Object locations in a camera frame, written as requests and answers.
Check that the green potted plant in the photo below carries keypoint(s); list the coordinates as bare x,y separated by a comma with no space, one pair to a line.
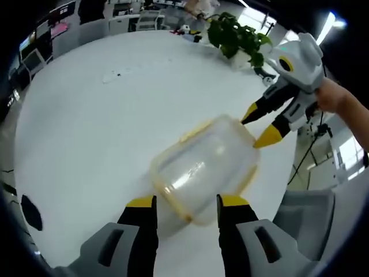
233,34

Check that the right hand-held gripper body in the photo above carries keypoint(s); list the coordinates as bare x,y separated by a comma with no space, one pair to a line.
305,66

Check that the clear container with plastic buckle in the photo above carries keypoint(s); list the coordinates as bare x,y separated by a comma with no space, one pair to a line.
201,167

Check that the black tripod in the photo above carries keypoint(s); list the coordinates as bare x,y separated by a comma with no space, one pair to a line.
314,135

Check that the person's right hand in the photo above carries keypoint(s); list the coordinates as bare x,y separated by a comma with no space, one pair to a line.
331,96

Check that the white office chair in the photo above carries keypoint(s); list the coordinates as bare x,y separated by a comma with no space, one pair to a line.
150,20
33,62

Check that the white black device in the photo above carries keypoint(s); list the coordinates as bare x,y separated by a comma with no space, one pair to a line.
269,76

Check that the spare hand-held gripper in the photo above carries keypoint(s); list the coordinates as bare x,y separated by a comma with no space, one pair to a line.
191,35

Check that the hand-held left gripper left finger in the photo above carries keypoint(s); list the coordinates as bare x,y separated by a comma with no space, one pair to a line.
138,239

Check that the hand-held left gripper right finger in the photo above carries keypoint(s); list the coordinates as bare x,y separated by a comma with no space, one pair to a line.
236,239

